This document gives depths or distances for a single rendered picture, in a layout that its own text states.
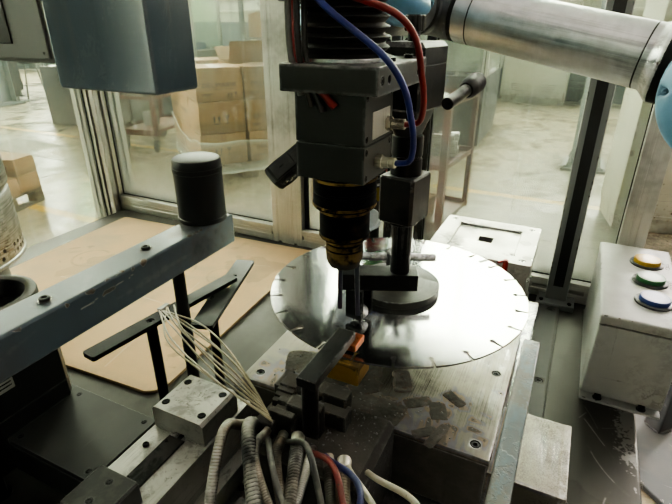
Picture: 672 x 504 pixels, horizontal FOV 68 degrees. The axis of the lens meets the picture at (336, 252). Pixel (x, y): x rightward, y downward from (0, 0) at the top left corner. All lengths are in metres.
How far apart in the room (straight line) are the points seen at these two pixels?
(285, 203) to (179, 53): 0.84
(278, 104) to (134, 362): 0.64
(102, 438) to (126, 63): 0.43
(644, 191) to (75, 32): 0.90
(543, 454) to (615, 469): 0.15
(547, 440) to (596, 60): 0.45
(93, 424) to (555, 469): 0.54
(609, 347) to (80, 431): 0.71
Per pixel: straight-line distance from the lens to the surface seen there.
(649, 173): 1.03
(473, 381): 0.68
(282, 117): 1.18
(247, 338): 0.92
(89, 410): 0.72
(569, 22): 0.71
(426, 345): 0.56
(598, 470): 0.77
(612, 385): 0.85
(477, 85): 0.53
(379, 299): 0.61
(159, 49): 0.42
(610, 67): 0.70
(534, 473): 0.63
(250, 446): 0.48
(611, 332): 0.80
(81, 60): 0.48
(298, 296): 0.64
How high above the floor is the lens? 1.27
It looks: 25 degrees down
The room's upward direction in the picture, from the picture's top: straight up
